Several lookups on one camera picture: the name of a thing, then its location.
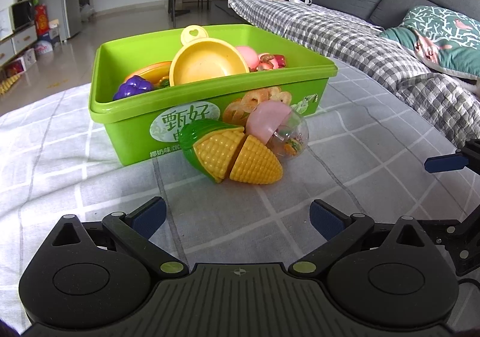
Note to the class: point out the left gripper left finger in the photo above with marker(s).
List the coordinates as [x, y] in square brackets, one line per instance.
[132, 232]

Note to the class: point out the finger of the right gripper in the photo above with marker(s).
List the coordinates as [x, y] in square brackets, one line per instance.
[444, 163]

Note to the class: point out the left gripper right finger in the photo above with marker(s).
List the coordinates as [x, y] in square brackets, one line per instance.
[341, 232]

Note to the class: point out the purple toy grapes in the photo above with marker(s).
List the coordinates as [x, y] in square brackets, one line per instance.
[132, 87]

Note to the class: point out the orange yellow toy slice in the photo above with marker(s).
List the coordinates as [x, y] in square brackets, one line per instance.
[157, 74]

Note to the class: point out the yellow plastic toy bowl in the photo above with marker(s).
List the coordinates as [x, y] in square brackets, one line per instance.
[202, 58]

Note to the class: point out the orange small figurine toy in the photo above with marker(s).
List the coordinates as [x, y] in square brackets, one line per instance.
[267, 62]

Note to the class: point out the pink pig toy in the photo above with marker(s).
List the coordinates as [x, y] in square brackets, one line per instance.
[250, 56]

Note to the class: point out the grey plaid blanket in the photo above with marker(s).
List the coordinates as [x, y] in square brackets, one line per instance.
[438, 98]

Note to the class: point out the grey checked table cloth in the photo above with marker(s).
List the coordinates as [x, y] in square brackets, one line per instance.
[365, 154]

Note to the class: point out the toy corn green half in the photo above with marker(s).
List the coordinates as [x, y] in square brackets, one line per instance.
[209, 146]

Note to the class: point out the toy corn tip half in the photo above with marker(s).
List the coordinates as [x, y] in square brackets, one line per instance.
[256, 164]

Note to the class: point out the teal patterned pillow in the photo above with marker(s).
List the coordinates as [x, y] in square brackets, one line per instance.
[444, 40]

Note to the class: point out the pink clear capsule ball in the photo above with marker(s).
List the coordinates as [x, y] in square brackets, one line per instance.
[280, 128]

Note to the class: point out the green plastic storage bin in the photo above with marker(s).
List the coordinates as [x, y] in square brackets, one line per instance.
[147, 125]

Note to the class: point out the white wooden tv cabinet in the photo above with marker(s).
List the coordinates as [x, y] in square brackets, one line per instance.
[14, 45]

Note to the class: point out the red gift box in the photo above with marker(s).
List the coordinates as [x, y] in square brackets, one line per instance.
[41, 19]

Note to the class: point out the white microwave oven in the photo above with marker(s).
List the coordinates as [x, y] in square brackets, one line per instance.
[15, 17]

